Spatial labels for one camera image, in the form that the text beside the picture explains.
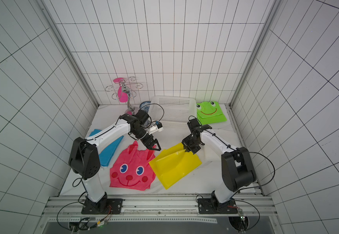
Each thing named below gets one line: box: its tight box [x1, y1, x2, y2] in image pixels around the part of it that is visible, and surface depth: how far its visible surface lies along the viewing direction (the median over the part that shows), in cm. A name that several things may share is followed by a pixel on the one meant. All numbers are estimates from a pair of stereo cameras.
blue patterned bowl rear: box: [139, 100, 151, 112], surface depth 119 cm
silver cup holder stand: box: [105, 76, 144, 114], surface depth 94 cm
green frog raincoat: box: [196, 100, 227, 125], surface depth 116 cm
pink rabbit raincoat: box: [109, 140, 157, 191], surface depth 85 cm
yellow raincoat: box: [148, 142, 203, 190], surface depth 83 cm
